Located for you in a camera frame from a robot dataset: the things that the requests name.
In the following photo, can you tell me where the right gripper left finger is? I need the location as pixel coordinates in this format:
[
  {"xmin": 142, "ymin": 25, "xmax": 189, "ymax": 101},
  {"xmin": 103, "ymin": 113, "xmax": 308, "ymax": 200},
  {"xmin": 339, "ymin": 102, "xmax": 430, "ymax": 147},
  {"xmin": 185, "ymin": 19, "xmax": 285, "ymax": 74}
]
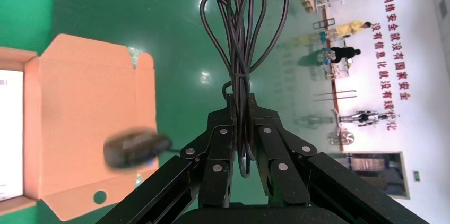
[{"xmin": 97, "ymin": 94, "xmax": 236, "ymax": 224}]

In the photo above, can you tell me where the green table mat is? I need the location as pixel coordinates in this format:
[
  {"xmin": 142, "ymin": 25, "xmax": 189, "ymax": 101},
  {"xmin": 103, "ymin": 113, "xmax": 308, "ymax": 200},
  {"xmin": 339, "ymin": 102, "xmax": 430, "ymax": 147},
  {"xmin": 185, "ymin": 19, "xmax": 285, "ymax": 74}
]
[{"xmin": 0, "ymin": 0, "xmax": 57, "ymax": 224}]

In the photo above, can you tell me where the black cable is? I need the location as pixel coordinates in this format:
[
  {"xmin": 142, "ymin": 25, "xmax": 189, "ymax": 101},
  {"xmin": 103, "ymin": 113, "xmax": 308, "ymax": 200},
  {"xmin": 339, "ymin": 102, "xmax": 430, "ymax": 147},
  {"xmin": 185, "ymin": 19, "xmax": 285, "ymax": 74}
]
[{"xmin": 103, "ymin": 0, "xmax": 291, "ymax": 179}]

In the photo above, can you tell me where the white humanoid robot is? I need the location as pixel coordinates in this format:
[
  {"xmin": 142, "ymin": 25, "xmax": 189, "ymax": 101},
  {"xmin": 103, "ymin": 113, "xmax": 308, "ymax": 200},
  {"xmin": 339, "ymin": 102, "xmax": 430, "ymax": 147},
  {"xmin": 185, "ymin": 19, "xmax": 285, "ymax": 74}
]
[{"xmin": 332, "ymin": 109, "xmax": 387, "ymax": 127}]

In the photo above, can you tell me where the orange cardboard box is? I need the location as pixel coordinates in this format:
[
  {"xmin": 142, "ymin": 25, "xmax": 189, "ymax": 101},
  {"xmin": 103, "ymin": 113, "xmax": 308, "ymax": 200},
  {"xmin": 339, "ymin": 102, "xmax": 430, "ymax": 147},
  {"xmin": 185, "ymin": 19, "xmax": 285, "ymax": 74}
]
[{"xmin": 0, "ymin": 33, "xmax": 158, "ymax": 222}]

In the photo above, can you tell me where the white printed leaflet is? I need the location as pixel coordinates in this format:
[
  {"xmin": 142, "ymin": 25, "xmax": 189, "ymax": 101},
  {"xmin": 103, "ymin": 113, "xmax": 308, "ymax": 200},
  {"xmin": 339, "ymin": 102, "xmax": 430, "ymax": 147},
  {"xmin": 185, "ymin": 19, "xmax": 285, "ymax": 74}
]
[{"xmin": 0, "ymin": 69, "xmax": 24, "ymax": 202}]

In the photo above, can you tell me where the person in yellow clothes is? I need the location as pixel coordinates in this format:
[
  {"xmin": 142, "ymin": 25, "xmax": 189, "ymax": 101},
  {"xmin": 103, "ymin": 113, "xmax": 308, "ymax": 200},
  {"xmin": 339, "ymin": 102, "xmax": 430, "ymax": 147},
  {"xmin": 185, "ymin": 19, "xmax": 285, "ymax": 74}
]
[{"xmin": 335, "ymin": 20, "xmax": 373, "ymax": 38}]

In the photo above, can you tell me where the person in black clothes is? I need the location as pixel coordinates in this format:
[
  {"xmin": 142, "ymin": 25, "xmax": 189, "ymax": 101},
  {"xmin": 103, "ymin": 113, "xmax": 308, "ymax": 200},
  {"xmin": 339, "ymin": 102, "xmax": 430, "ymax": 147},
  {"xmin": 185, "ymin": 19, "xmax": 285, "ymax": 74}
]
[{"xmin": 330, "ymin": 46, "xmax": 361, "ymax": 64}]

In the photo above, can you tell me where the dark framed wall window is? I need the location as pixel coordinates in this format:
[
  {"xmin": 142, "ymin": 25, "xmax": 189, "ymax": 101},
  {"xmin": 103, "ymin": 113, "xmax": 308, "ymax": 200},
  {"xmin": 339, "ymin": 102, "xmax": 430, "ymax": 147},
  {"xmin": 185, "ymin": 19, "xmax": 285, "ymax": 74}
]
[{"xmin": 332, "ymin": 152, "xmax": 411, "ymax": 200}]

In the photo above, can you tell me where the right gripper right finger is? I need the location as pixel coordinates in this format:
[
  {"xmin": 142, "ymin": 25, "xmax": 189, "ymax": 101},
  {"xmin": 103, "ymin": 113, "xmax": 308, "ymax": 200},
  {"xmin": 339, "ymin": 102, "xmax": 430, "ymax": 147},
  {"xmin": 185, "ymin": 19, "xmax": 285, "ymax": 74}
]
[{"xmin": 248, "ymin": 93, "xmax": 428, "ymax": 224}]

